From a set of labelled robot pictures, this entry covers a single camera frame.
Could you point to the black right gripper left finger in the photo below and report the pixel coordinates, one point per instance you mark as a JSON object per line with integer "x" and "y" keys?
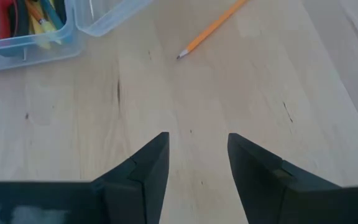
{"x": 135, "y": 193}

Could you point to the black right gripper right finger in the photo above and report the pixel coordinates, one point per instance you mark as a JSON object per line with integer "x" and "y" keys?
{"x": 266, "y": 193}

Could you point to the orange pencil pink eraser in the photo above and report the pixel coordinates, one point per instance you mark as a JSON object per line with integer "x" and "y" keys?
{"x": 211, "y": 28}

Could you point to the clear plastic supply box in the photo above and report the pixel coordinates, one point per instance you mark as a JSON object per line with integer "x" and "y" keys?
{"x": 110, "y": 18}

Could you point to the yellow pen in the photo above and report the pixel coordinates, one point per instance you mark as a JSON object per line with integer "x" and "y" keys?
{"x": 37, "y": 32}

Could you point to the orange pencil yellow-green cap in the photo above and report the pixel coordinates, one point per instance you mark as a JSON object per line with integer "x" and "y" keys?
{"x": 33, "y": 11}

